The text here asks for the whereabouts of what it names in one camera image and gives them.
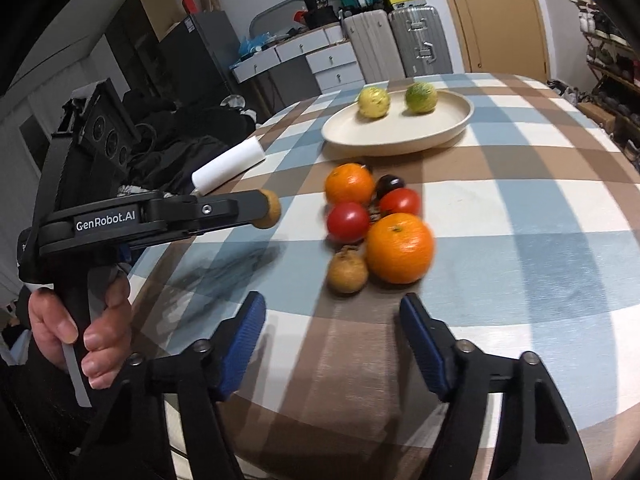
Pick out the cream round plate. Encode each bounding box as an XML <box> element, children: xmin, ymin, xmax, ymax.
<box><xmin>320</xmin><ymin>89</ymin><xmax>474</xmax><ymax>157</ymax></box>

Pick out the person's left hand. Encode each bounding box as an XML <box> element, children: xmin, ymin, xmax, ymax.
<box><xmin>28</xmin><ymin>274</ymin><xmax>132</xmax><ymax>380</ymax></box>

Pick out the small brown round fruit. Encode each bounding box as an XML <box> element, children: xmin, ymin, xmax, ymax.
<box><xmin>254</xmin><ymin>189</ymin><xmax>282</xmax><ymax>230</ymax></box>
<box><xmin>327</xmin><ymin>246</ymin><xmax>370</xmax><ymax>295</ymax></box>

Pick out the black bag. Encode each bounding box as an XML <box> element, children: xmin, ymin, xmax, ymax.
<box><xmin>301</xmin><ymin>0</ymin><xmax>343</xmax><ymax>28</ymax></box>

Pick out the yellow bumpy fruit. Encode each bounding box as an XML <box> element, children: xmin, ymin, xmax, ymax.
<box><xmin>357</xmin><ymin>86</ymin><xmax>391</xmax><ymax>120</ymax></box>

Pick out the small orange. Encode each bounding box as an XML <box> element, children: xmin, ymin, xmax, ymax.
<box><xmin>325</xmin><ymin>163</ymin><xmax>376</xmax><ymax>207</ymax></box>

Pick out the white drawer cabinet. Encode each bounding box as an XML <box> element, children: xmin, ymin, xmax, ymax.
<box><xmin>231</xmin><ymin>25</ymin><xmax>366</xmax><ymax>93</ymax></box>

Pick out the pile of dark clothes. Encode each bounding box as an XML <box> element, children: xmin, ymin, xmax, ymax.
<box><xmin>125</xmin><ymin>95</ymin><xmax>258</xmax><ymax>196</ymax></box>

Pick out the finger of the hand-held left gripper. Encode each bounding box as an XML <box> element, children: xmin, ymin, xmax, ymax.
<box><xmin>125</xmin><ymin>220</ymin><xmax>251</xmax><ymax>252</ymax></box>
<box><xmin>142</xmin><ymin>190</ymin><xmax>271</xmax><ymax>226</ymax></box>

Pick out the red tomato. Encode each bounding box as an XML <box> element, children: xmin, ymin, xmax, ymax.
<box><xmin>379</xmin><ymin>188</ymin><xmax>421</xmax><ymax>217</ymax></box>
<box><xmin>326</xmin><ymin>202</ymin><xmax>371</xmax><ymax>242</ymax></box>

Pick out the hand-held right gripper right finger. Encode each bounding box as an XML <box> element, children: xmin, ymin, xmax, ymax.
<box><xmin>399</xmin><ymin>292</ymin><xmax>596</xmax><ymax>480</ymax></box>

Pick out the beige suitcase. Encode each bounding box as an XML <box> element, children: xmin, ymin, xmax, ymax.
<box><xmin>341</xmin><ymin>8</ymin><xmax>406</xmax><ymax>83</ymax></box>

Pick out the wooden door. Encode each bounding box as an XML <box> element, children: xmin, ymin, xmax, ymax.
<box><xmin>432</xmin><ymin>0</ymin><xmax>551</xmax><ymax>83</ymax></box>

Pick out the green bumpy fruit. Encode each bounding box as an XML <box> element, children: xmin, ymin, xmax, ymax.
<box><xmin>404</xmin><ymin>81</ymin><xmax>438</xmax><ymax>115</ymax></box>

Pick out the checkered tablecloth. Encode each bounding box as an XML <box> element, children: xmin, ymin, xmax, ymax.
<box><xmin>130</xmin><ymin>72</ymin><xmax>640</xmax><ymax>480</ymax></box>

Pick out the white paper towel roll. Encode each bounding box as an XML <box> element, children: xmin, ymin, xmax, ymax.
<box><xmin>191</xmin><ymin>139</ymin><xmax>267</xmax><ymax>195</ymax></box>

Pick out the cardboard box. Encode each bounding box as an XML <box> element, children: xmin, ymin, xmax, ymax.
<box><xmin>134</xmin><ymin>0</ymin><xmax>186</xmax><ymax>43</ymax></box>

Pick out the black cabinet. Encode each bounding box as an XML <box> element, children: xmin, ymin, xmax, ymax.
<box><xmin>105</xmin><ymin>0</ymin><xmax>261</xmax><ymax>126</ymax></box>

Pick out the wooden shoe rack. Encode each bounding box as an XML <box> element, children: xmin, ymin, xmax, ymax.
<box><xmin>567</xmin><ymin>0</ymin><xmax>640</xmax><ymax>161</ymax></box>

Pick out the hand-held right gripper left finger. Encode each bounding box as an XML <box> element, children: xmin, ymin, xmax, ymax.
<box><xmin>90</xmin><ymin>291</ymin><xmax>268</xmax><ymax>480</ymax></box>

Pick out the silver suitcase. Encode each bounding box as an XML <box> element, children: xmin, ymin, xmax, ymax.
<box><xmin>388</xmin><ymin>5</ymin><xmax>455</xmax><ymax>79</ymax></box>

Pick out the large orange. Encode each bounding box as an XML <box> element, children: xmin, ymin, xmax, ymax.
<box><xmin>366</xmin><ymin>213</ymin><xmax>435</xmax><ymax>284</ymax></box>

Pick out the blue plastic bag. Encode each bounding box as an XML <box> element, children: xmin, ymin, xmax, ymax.
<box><xmin>237</xmin><ymin>32</ymin><xmax>276</xmax><ymax>58</ymax></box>

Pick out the dark purple plum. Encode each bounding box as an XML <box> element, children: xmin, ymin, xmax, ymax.
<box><xmin>375</xmin><ymin>174</ymin><xmax>406</xmax><ymax>200</ymax></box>

